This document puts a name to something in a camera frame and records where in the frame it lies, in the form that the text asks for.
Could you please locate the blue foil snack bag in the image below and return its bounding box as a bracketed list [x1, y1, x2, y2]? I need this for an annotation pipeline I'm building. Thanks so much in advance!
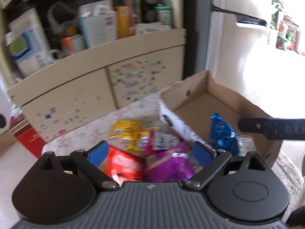
[209, 113, 239, 156]

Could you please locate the red orange snack bag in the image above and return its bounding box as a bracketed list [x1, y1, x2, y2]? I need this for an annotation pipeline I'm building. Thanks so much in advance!
[99, 145, 144, 187]

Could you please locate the purple snack bag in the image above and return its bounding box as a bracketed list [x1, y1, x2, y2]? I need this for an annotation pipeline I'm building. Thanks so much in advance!
[144, 142, 195, 182]

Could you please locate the yellow snack packet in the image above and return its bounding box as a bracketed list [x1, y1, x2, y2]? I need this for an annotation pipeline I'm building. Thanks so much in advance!
[108, 120, 141, 146]

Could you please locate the pink white snack packet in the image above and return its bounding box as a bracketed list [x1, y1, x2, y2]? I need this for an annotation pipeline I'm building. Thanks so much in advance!
[136, 127, 180, 154]

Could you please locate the cardboard box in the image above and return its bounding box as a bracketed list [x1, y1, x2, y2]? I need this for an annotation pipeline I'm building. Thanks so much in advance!
[159, 70, 284, 168]

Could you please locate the floral tablecloth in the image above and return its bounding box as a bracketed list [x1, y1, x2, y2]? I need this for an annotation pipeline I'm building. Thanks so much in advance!
[42, 92, 304, 221]

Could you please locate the red box on floor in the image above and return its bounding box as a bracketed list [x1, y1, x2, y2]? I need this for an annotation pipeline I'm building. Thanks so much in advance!
[10, 114, 46, 158]

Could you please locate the cream cabinet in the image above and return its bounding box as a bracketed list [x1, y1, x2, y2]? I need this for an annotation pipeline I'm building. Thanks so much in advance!
[8, 0, 186, 142]

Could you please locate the beige refrigerator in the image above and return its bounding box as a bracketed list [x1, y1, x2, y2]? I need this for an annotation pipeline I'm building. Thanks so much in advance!
[206, 0, 304, 118]

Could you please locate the white blue box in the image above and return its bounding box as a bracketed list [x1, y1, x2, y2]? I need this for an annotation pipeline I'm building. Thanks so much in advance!
[5, 8, 51, 77]

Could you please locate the white carton on shelf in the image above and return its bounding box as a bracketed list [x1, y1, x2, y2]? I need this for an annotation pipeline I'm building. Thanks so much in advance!
[78, 0, 118, 48]

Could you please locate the yellow box on shelf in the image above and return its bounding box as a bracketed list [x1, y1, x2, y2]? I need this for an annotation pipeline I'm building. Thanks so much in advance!
[115, 6, 129, 39]

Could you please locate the green glass bottle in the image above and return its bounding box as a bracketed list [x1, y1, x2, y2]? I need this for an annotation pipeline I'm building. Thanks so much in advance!
[155, 0, 172, 27]

